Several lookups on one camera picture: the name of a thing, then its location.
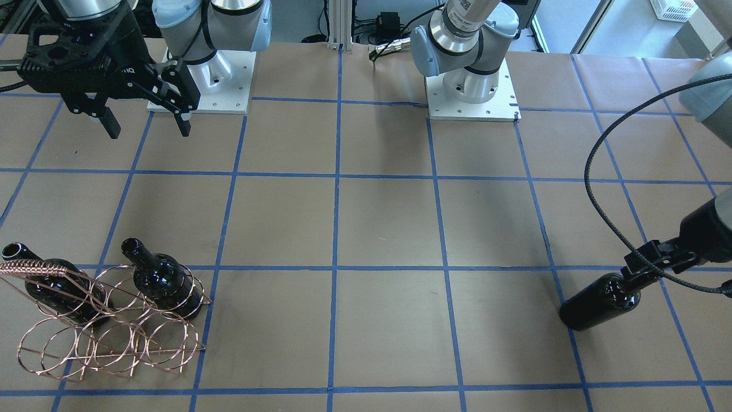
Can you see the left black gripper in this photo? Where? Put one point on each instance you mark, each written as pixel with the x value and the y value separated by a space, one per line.
pixel 704 229

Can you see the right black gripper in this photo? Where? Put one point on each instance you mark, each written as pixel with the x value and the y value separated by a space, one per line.
pixel 121 55

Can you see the dark wine bottle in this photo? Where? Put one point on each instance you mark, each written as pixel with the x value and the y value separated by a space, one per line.
pixel 603 300

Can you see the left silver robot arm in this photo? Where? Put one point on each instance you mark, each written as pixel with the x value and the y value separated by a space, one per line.
pixel 472 37

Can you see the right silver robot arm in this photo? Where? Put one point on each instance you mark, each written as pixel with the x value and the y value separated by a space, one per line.
pixel 192 30

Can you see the wine bottle in rack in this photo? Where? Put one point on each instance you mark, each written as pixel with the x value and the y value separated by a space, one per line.
pixel 162 280
pixel 70 297

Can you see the white plastic crate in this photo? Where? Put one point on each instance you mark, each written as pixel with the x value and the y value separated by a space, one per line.
pixel 674 11

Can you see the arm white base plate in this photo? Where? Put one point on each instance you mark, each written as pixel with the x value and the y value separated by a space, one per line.
pixel 460 95
pixel 224 81

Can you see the copper wire wine rack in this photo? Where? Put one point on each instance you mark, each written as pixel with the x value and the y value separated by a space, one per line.
pixel 128 331

